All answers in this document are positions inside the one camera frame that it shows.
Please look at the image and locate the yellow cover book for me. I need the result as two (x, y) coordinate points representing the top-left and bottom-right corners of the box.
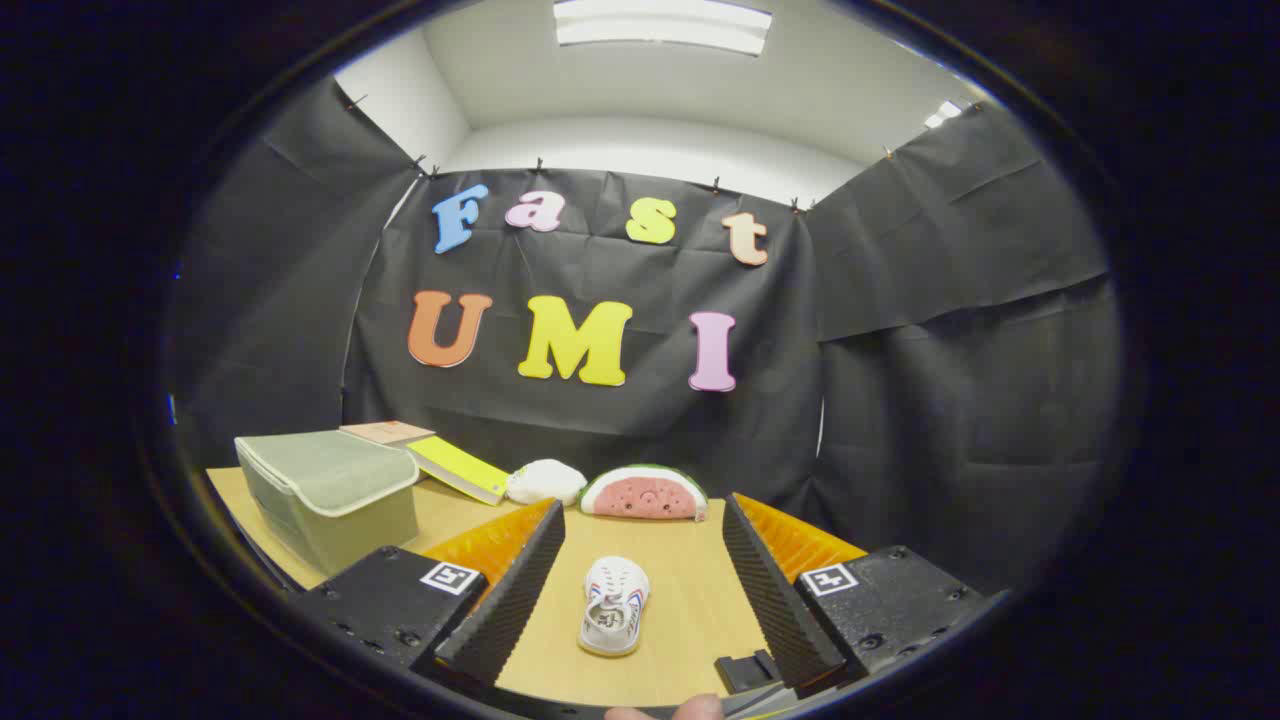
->
(405, 436), (511, 506)

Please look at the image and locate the white mesh shoe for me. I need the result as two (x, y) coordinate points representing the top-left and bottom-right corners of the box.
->
(578, 556), (651, 658)

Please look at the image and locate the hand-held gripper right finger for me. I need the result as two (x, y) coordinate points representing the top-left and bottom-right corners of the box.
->
(720, 492), (991, 696)

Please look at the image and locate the long ceiling light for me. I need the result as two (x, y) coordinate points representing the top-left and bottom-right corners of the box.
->
(553, 0), (773, 56)

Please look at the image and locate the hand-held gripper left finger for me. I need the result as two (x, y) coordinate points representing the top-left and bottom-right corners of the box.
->
(295, 497), (568, 691)

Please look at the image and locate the watermelon slice plush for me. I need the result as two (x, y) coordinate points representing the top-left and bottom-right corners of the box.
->
(580, 464), (709, 522)

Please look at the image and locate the white plush toy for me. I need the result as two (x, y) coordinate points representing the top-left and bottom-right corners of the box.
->
(505, 459), (588, 507)

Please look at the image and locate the pale green storage box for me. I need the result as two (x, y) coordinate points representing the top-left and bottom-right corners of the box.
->
(235, 430), (421, 576)

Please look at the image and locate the black backdrop cloth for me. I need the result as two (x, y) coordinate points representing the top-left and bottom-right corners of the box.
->
(175, 75), (1121, 596)

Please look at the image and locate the tan cover book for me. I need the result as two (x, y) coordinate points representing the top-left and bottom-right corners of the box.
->
(340, 420), (436, 448)

